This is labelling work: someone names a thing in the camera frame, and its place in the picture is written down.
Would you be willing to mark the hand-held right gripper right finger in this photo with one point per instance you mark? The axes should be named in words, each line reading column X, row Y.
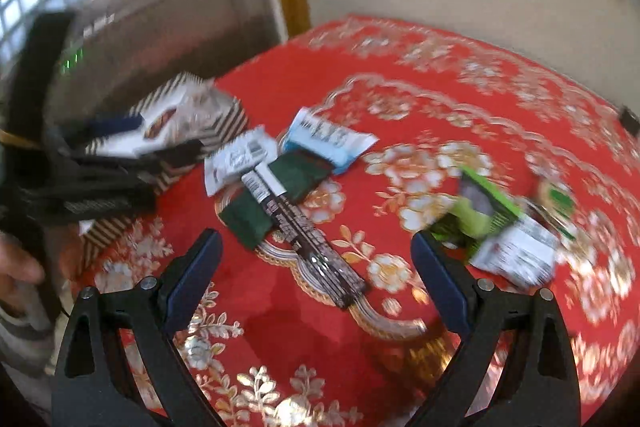
column 440, row 282

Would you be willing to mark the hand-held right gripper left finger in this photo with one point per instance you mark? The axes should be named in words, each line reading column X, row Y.
column 196, row 269

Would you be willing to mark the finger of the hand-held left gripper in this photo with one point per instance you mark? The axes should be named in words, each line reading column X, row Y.
column 112, row 127
column 170, row 154

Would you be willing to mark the striped cardboard box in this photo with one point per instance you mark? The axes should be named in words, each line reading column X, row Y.
column 220, row 127

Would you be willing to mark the clear bag of brown nuts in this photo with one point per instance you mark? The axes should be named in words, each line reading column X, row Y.
column 202, row 104

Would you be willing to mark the white barcode snack packet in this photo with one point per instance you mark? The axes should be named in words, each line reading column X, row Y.
column 240, row 159

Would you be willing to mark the dark green snack packet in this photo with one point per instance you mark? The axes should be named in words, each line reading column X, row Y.
column 247, row 219

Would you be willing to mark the bright green snack packet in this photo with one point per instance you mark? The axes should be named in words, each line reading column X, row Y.
column 475, row 209

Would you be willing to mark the long dark brown snack bar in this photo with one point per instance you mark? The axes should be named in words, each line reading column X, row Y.
column 312, row 242

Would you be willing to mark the blue and white snack packet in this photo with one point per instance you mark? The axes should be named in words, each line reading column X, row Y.
column 327, row 137

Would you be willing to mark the person's left hand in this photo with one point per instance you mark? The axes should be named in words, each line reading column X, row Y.
column 20, row 264

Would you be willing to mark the dark red snack packet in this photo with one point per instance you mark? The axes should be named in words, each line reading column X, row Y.
column 159, row 127

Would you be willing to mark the white printed snack packet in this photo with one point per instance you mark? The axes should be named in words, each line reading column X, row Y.
column 517, row 254

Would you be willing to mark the small green snack packet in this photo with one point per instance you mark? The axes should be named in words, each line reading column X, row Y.
column 559, row 204

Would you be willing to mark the red floral tablecloth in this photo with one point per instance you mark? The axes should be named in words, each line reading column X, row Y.
column 450, row 117

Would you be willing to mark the small black object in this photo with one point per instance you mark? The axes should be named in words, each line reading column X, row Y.
column 631, row 118

